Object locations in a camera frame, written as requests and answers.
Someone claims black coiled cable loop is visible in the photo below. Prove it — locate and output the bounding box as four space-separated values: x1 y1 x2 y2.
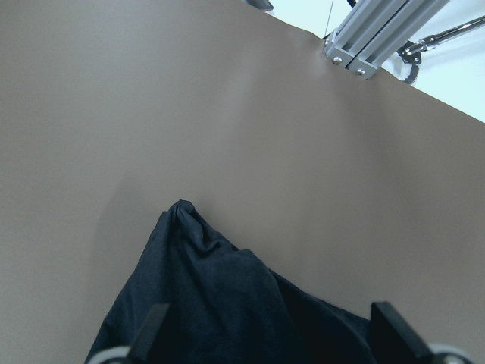
401 62 421 84

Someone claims black graphic t-shirt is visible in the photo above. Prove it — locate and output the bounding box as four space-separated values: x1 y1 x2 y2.
89 200 375 363

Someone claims metal rod tool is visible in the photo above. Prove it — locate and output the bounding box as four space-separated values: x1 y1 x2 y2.
397 16 485 65

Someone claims aluminium frame post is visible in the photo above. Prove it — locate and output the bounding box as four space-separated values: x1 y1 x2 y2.
323 0 447 80

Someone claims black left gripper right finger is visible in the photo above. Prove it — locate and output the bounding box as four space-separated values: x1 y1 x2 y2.
369 301 433 363

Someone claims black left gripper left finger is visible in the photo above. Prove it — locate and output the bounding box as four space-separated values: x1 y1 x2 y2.
127 303 170 363

